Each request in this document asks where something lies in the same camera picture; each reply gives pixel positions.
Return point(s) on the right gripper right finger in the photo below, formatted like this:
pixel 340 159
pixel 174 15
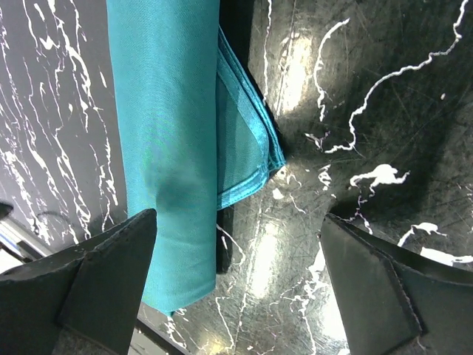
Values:
pixel 392 300

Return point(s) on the teal cloth napkin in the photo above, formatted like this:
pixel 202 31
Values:
pixel 195 136

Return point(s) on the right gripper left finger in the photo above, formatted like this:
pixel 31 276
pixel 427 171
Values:
pixel 92 290

